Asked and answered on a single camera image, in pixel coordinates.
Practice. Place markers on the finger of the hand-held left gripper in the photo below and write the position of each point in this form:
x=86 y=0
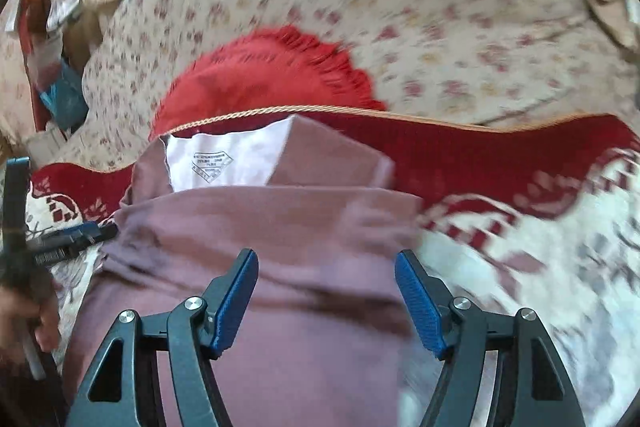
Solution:
x=17 y=202
x=75 y=239

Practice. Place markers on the blue plastic bag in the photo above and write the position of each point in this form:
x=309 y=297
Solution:
x=65 y=97

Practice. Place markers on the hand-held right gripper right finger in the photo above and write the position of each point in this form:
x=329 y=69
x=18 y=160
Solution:
x=420 y=302

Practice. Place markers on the red and cream plush blanket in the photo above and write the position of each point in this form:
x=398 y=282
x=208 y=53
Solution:
x=500 y=157

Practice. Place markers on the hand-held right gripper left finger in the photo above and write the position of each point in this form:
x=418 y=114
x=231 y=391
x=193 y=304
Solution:
x=235 y=302

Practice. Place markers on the person's left hand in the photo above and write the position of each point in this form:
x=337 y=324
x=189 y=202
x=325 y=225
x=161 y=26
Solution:
x=20 y=327

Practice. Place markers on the mauve long-sleeve shirt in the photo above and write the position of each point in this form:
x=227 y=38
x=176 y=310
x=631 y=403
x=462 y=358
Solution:
x=300 y=227

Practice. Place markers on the red ruffled pillow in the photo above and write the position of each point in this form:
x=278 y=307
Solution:
x=280 y=72

